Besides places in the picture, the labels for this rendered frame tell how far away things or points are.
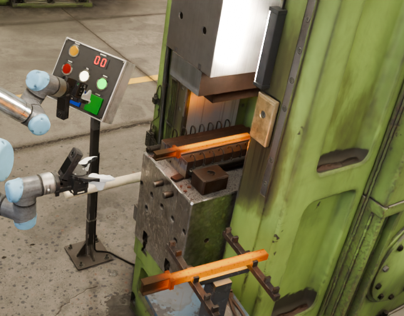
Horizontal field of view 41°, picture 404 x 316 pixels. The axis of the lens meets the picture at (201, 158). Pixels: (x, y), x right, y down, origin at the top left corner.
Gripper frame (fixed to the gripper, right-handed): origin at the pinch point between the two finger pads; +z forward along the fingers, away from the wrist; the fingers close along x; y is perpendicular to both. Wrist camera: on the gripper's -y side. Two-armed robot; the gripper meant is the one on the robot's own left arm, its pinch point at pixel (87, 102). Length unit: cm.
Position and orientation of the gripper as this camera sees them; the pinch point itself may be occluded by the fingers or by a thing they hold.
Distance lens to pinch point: 232.2
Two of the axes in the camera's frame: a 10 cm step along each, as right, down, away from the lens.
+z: 3.8, 0.9, 9.2
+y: 3.9, -9.2, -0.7
